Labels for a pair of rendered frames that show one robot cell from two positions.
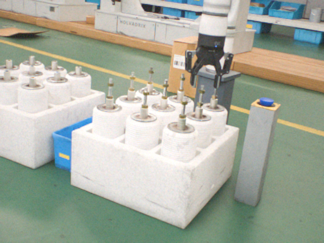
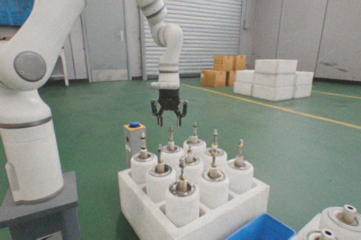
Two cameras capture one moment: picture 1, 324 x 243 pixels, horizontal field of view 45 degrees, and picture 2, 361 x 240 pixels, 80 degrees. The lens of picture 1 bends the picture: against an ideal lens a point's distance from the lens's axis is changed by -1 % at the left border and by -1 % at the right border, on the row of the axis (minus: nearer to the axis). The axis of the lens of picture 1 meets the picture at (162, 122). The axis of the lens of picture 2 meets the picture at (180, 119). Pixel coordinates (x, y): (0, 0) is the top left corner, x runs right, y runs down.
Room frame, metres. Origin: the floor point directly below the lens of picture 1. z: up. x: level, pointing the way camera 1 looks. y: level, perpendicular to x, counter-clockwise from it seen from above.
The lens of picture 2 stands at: (1.78, 0.30, 0.61)
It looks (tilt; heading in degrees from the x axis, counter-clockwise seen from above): 17 degrees down; 208
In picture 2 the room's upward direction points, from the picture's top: straight up
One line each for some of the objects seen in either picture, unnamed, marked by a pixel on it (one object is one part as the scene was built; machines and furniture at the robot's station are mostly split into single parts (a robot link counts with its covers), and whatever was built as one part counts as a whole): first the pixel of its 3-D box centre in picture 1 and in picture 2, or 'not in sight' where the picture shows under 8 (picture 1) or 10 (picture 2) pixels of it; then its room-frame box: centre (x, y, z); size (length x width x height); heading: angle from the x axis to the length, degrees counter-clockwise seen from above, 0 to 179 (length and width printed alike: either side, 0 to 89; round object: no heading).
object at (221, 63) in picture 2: not in sight; (223, 63); (-2.55, -1.06, 0.45); 0.30 x 0.24 x 0.30; 57
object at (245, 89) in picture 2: not in sight; (250, 88); (-1.88, -0.35, 0.09); 0.39 x 0.39 x 0.18; 56
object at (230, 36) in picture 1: (219, 49); (35, 158); (1.55, -0.19, 0.39); 0.09 x 0.09 x 0.17; 56
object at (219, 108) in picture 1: (212, 107); (144, 156); (1.22, -0.16, 0.25); 0.08 x 0.08 x 0.01
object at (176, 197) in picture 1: (158, 155); (189, 199); (1.16, 0.00, 0.09); 0.39 x 0.39 x 0.18; 64
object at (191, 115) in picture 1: (198, 116); (171, 149); (1.11, -0.10, 0.25); 0.08 x 0.08 x 0.01
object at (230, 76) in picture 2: not in sight; (229, 78); (-2.70, -0.95, 0.15); 0.30 x 0.24 x 0.30; 56
